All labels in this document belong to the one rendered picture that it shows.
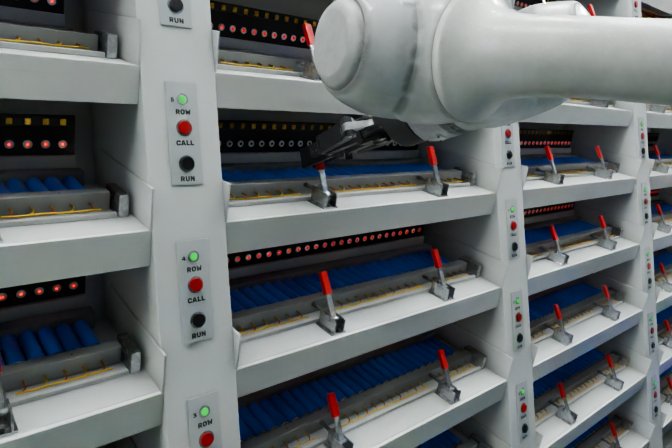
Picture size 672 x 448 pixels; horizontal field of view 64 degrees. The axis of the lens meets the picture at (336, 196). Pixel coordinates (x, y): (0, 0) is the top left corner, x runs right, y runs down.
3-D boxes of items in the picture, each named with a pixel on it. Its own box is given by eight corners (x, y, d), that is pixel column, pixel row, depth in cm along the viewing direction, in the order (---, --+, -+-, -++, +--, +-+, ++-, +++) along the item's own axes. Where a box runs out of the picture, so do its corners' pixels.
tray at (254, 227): (492, 214, 108) (502, 168, 105) (222, 255, 69) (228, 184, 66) (418, 185, 122) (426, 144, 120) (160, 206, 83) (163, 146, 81)
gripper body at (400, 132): (404, 139, 62) (352, 159, 69) (450, 139, 67) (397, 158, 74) (392, 77, 63) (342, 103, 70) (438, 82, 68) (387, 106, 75)
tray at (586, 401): (642, 388, 154) (656, 346, 151) (531, 472, 115) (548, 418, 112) (575, 352, 169) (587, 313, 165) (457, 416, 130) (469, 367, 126)
